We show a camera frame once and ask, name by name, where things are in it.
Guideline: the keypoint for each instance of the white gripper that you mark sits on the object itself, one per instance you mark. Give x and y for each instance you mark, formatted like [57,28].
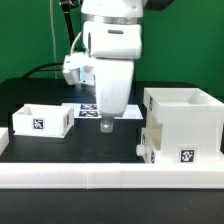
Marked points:
[112,49]

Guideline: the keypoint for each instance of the white front drawer tray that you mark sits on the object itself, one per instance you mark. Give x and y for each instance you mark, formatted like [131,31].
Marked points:
[150,147]

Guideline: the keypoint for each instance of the white drawer tray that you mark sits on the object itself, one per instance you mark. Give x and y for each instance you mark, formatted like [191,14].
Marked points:
[150,147]
[43,120]

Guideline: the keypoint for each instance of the white drawer cabinet box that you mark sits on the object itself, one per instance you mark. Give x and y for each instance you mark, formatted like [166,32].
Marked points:
[192,123]

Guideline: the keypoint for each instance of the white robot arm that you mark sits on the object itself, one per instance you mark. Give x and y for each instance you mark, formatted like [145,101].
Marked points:
[123,12]

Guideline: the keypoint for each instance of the white rear drawer tray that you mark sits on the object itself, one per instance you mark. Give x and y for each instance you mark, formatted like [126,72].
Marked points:
[43,120]

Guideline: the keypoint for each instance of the white marker base plate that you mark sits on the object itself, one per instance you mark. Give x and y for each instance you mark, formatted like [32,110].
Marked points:
[90,111]

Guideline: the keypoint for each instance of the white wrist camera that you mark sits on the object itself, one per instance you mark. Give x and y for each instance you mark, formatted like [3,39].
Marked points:
[78,69]

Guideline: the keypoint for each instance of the white front border rail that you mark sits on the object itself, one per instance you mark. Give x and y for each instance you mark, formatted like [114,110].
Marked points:
[102,176]

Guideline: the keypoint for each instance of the white border rail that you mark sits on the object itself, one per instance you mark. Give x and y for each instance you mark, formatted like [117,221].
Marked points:
[4,139]
[102,176]

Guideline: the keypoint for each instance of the white left border rail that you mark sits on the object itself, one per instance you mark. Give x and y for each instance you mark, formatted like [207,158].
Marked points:
[4,139]

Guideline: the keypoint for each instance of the black camera stand pole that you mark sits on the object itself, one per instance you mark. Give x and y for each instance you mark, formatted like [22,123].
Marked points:
[67,6]

